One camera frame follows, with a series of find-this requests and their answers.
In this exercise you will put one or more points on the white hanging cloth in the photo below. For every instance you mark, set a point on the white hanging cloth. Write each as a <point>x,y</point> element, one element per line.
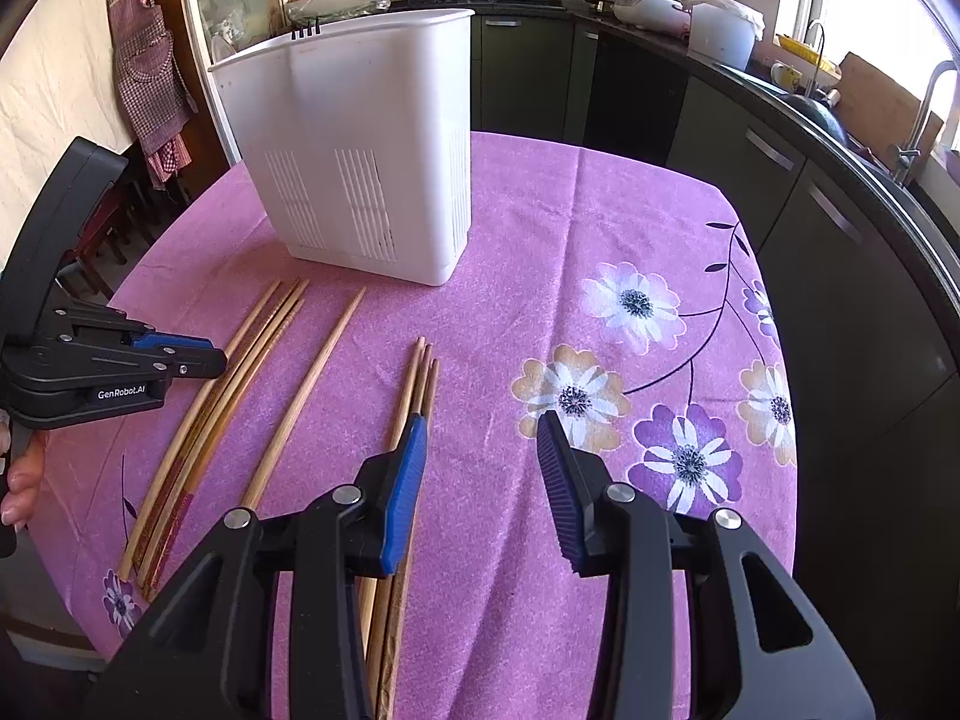
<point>52,52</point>

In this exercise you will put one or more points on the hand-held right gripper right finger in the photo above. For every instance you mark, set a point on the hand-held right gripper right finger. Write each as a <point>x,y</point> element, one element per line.
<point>559,480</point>

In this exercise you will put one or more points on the white plastic utensil holder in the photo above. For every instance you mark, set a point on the white plastic utensil holder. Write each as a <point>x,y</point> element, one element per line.
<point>360,112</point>

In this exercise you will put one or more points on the dark kitchen base cabinets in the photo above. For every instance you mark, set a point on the dark kitchen base cabinets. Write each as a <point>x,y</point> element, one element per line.
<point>637,112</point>

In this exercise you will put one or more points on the yellow tray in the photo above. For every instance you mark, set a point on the yellow tray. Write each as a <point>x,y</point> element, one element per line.
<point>806,52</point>

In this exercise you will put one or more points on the steel kitchen sink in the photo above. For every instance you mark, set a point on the steel kitchen sink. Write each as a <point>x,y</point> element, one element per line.
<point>870,157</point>

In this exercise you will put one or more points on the white yellow mug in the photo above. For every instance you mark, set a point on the white yellow mug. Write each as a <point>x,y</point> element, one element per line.
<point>784,76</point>

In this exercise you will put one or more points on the checkered apron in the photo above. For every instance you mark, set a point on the checkered apron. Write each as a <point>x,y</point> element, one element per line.
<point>146,75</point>

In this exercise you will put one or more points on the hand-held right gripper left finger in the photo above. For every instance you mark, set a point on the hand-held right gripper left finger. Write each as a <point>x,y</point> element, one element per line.
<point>405,480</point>

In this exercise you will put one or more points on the black kitchen countertop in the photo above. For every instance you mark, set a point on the black kitchen countertop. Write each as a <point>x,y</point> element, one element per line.
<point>652,39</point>

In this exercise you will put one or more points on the white lined bucket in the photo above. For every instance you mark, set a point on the white lined bucket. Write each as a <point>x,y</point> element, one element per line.
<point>724,30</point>

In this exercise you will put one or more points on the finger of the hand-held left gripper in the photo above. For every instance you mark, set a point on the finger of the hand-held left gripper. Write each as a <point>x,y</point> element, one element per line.
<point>176,341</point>
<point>199,364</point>

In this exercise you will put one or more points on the white rice cooker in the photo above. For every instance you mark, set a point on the white rice cooker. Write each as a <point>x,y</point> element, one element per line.
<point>649,11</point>

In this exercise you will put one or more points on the wooden cutting board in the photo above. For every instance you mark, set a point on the wooden cutting board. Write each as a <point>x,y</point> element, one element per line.
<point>877,105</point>

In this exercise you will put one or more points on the clear plastic bag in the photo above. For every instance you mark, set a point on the clear plastic bag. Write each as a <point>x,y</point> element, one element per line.
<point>337,6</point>

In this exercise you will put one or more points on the purple floral tablecloth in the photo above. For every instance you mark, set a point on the purple floral tablecloth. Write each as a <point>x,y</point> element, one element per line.
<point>487,240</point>

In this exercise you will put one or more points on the dark wooden chair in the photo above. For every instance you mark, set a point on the dark wooden chair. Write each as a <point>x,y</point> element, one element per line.
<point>105,232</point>

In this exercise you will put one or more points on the small steel faucet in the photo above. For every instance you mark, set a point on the small steel faucet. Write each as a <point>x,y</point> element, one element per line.
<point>814,45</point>

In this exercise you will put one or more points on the person's left hand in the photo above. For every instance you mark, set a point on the person's left hand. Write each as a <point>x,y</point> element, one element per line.
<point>22,480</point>

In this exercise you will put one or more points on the small dark pot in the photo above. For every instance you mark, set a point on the small dark pot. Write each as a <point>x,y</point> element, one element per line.
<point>600,2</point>

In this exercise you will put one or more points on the dark wok in sink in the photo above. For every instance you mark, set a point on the dark wok in sink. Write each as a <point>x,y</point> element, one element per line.
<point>817,120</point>

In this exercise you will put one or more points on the tall steel faucet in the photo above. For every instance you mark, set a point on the tall steel faucet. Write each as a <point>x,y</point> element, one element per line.
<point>926,105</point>

